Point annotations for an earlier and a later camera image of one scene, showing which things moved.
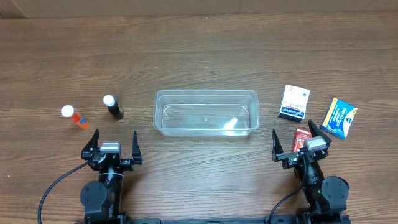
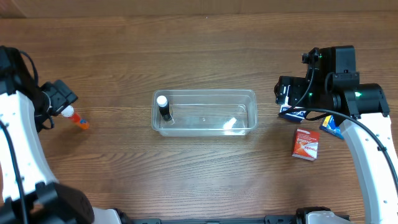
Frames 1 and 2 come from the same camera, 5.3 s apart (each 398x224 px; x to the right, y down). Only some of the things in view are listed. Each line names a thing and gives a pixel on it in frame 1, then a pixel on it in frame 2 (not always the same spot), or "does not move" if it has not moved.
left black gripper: (129, 163) → (56, 102)
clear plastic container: (206, 112) does not move
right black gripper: (288, 158) → (280, 89)
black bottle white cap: (113, 106) → (164, 108)
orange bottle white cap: (68, 111) does not move
